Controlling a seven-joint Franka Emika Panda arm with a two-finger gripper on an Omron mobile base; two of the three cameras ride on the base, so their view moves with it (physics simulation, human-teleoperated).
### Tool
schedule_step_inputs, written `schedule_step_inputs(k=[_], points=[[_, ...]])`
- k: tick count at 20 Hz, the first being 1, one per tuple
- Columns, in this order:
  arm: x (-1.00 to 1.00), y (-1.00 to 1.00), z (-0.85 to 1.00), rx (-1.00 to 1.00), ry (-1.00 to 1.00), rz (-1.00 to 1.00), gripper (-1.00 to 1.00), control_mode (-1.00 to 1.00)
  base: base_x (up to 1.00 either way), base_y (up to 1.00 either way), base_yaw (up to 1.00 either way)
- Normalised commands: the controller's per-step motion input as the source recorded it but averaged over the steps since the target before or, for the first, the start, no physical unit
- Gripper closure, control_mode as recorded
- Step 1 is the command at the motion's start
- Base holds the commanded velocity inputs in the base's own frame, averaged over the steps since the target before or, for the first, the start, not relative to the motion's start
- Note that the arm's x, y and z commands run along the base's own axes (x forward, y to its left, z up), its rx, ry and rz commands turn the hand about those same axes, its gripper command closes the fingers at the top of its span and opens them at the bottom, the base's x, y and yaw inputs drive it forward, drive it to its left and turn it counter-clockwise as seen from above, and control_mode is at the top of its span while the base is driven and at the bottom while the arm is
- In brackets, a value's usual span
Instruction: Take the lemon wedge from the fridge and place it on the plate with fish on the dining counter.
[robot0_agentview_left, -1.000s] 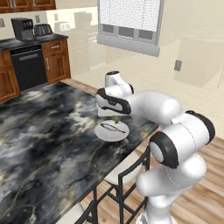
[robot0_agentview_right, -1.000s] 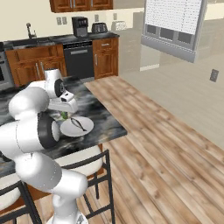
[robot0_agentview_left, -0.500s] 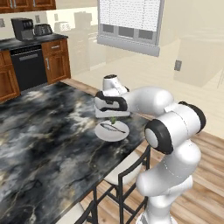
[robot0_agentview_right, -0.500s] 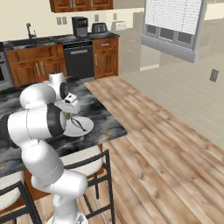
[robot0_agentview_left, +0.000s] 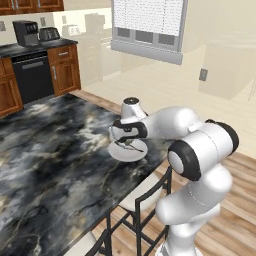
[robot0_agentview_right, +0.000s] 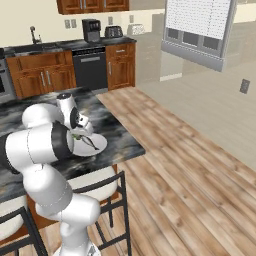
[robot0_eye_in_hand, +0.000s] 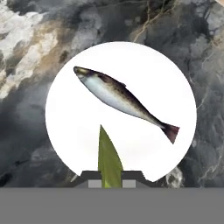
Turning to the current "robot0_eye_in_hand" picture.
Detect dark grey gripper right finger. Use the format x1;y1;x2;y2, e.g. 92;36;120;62
121;170;156;189

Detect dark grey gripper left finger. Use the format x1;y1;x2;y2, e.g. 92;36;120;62
73;170;103;189

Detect green lemon wedge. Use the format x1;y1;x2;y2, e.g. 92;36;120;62
97;124;124;189

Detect white round plate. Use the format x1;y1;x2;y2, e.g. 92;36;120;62
45;41;198;183

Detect grey brown fish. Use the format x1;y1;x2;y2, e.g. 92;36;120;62
73;66;180;145

